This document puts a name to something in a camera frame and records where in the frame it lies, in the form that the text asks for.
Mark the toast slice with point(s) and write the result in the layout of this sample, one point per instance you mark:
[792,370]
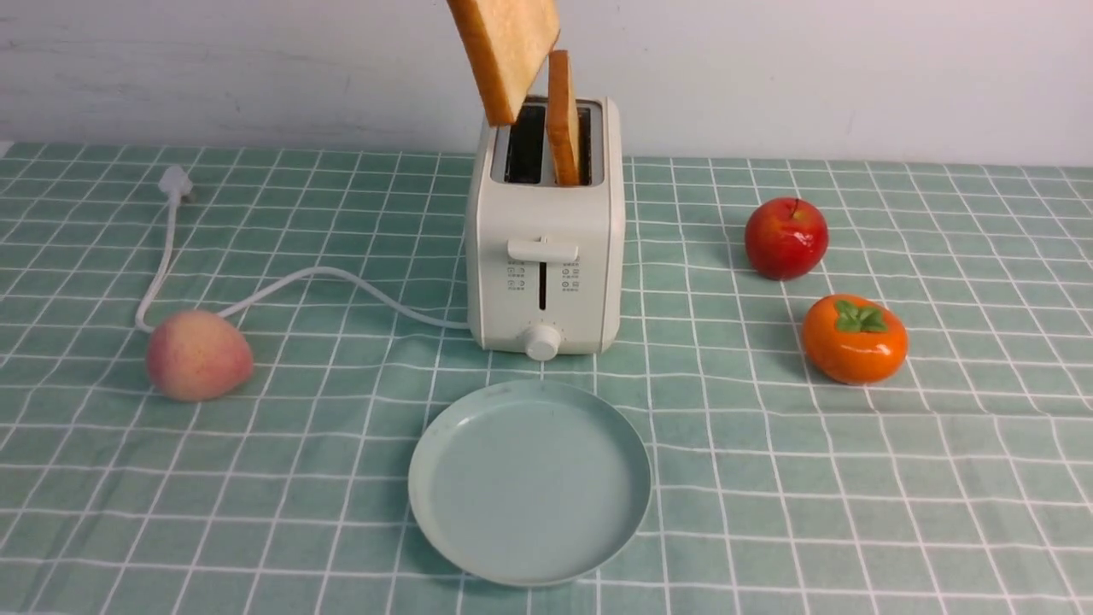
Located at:
[506,43]
[562,124]

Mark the white two-slot toaster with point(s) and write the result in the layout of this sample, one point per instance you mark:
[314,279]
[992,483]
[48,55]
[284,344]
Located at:
[545,262]

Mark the light green round plate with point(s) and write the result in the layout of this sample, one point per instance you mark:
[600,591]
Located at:
[529,483]

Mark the red apple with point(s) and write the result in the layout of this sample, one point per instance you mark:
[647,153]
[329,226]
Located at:
[785,238]

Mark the orange persimmon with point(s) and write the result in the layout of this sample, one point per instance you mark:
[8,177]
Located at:
[853,340]

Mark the green checkered tablecloth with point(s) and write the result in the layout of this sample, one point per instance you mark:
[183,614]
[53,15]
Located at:
[959,485]

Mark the pink peach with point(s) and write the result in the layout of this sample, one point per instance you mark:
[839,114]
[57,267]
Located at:
[197,356]

